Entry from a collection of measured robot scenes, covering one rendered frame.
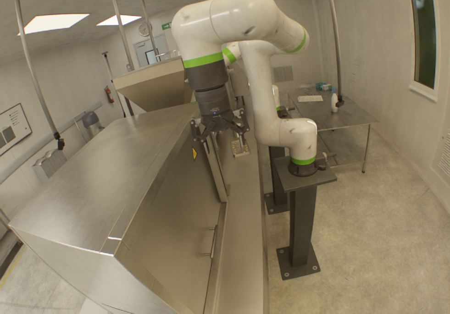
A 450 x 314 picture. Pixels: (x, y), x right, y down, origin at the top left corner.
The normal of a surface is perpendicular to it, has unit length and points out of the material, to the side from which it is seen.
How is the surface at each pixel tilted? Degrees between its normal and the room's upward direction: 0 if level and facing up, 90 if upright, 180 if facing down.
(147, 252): 90
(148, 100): 118
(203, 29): 104
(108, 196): 0
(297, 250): 90
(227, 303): 0
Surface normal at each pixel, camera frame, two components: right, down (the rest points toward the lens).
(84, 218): -0.20, -0.86
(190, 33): -0.29, 0.71
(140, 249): 0.98, -0.13
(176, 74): 0.01, 0.84
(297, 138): -0.47, 0.48
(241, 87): -0.09, 0.49
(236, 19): -0.50, 0.65
